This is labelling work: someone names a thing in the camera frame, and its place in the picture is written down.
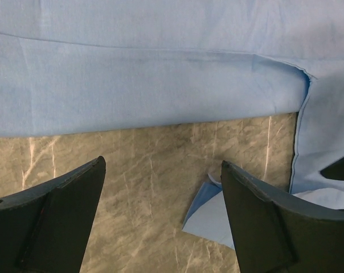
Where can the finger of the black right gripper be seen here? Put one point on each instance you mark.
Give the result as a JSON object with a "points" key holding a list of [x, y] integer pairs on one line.
{"points": [[335, 171]]}

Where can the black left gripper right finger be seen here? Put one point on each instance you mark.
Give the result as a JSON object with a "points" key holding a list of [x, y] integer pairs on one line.
{"points": [[274, 231]]}

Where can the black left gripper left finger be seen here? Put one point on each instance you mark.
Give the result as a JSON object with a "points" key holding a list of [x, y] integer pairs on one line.
{"points": [[46, 228]]}

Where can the light blue long sleeve shirt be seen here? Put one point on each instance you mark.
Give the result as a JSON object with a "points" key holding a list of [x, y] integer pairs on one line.
{"points": [[81, 66]]}

